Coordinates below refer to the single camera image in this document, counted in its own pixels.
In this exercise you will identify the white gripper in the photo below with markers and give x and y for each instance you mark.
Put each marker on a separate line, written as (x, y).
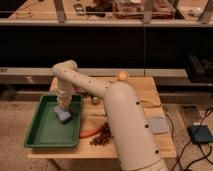
(63, 99)

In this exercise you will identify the blue sponge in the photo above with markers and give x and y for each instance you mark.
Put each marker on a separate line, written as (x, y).
(63, 115)

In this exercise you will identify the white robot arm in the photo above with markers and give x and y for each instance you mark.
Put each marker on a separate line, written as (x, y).
(133, 138)

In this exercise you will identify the green plastic tray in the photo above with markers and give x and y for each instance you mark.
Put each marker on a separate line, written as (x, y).
(47, 131)

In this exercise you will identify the small metal object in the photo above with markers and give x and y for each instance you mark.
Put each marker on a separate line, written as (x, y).
(95, 100)

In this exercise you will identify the wooden table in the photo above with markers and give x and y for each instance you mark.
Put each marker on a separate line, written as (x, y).
(93, 117)

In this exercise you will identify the orange carrot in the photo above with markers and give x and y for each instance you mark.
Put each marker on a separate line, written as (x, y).
(89, 133)

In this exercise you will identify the dark grape bunch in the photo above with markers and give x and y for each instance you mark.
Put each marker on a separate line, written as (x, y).
(104, 136)

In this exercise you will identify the grey cloth square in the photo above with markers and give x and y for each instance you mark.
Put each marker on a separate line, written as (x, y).
(158, 125)

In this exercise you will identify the black box on right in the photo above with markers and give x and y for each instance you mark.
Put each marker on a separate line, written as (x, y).
(199, 70)

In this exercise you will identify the black power adapter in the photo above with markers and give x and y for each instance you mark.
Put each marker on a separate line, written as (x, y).
(200, 134)

